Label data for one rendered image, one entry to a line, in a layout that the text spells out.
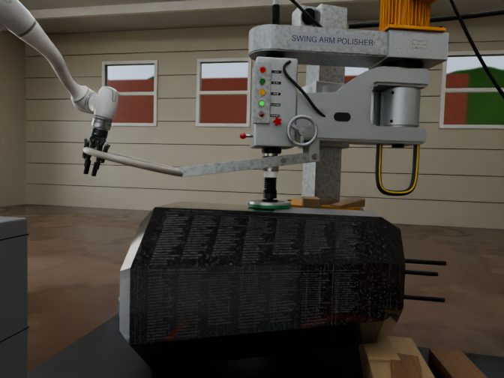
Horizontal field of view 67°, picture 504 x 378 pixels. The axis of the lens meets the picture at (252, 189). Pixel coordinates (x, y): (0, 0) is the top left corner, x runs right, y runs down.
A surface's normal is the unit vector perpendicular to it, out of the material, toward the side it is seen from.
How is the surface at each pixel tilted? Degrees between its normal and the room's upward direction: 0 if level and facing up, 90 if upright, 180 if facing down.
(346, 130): 90
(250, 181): 90
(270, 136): 90
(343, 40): 90
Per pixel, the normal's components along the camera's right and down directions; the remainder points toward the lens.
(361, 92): 0.09, 0.05
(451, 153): -0.19, 0.04
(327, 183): 0.30, 0.06
